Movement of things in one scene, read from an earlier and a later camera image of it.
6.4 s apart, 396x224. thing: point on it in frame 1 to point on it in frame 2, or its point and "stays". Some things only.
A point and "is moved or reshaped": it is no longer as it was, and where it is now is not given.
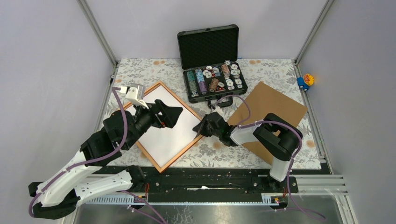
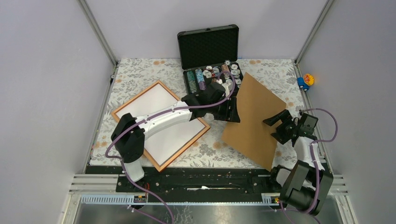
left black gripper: [171, 115] to [233, 115]
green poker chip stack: [192, 83] stays
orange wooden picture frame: [166, 146] stays
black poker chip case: [209, 57] stays
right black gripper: [197, 128] to [284, 116]
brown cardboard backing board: [264, 100] is moved or reshaped
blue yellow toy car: [305, 81] stays
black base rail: [212, 184] stays
